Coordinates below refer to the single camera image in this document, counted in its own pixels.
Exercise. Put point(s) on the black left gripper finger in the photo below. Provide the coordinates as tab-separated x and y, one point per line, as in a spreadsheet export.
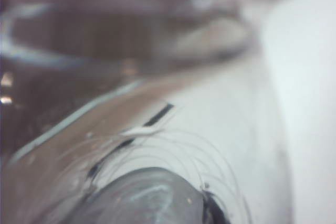
214	208

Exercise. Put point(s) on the clear water bottle red label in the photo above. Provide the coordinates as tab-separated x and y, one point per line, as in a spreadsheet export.
168	153

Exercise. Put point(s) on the silver partition base rail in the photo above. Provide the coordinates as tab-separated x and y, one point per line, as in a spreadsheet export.
73	116

